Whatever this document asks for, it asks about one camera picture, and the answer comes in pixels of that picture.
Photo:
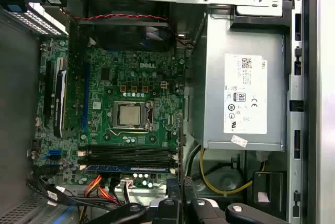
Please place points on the blue expansion slot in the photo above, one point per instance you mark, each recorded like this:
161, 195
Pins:
85, 98

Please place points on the silver CPU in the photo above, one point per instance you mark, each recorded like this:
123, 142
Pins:
129, 115

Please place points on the RAM stick with blue label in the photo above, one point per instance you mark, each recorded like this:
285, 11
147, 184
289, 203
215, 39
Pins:
117, 168

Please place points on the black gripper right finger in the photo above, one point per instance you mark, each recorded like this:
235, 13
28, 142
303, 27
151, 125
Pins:
204, 216

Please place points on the blue SATA port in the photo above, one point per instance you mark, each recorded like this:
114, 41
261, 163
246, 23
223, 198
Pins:
55, 154

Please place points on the black case fan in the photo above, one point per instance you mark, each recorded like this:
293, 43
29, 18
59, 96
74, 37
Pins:
125, 35

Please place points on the perforated metal slot panel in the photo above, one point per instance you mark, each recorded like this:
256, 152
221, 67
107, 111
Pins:
34, 21

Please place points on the black expansion slot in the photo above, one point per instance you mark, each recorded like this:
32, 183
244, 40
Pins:
47, 93

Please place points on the black graphics card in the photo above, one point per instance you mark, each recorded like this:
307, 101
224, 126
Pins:
59, 103

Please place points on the green motherboard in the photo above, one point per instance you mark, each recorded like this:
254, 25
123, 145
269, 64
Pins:
110, 59

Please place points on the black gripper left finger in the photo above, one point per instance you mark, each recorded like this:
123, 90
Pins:
167, 213

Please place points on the black RAM slot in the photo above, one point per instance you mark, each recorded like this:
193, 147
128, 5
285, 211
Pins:
131, 147
131, 160
131, 154

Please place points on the black and silver PC case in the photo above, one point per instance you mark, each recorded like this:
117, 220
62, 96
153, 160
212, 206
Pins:
310, 51

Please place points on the silver power supply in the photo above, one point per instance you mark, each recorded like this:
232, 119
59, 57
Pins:
214, 77

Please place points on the metal disk bay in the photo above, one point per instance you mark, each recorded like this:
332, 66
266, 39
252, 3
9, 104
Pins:
21, 211

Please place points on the metal CPU socket cover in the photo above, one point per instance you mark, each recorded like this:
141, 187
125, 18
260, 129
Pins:
131, 128

